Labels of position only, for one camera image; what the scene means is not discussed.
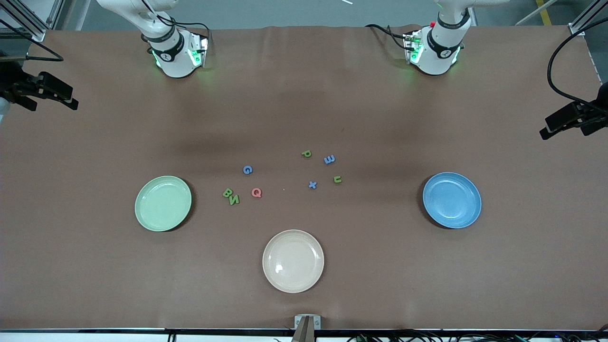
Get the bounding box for thin white rod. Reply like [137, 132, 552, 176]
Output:
[515, 0, 556, 27]

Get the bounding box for blue plate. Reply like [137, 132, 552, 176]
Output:
[422, 171, 482, 229]

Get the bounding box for light green plate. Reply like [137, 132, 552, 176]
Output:
[134, 175, 193, 232]

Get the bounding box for brown table cover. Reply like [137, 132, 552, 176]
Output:
[0, 25, 608, 331]

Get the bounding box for beige plate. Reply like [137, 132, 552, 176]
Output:
[262, 229, 325, 294]

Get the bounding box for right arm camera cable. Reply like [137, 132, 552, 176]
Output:
[0, 40, 65, 63]

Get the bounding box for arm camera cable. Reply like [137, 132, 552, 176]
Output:
[546, 19, 608, 111]
[0, 40, 65, 63]

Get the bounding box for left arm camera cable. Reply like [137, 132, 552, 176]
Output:
[546, 19, 608, 111]

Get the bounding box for aluminium frame profile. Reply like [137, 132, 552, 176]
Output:
[0, 0, 65, 41]
[569, 0, 608, 36]

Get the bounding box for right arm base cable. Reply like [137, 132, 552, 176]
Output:
[157, 12, 212, 38]

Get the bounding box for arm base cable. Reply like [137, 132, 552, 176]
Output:
[365, 23, 410, 50]
[157, 12, 212, 38]

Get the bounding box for left arm base cable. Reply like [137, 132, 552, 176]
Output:
[365, 23, 410, 50]

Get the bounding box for tangled black cables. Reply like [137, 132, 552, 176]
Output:
[347, 330, 608, 342]

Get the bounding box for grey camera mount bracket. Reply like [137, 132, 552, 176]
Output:
[294, 314, 322, 342]

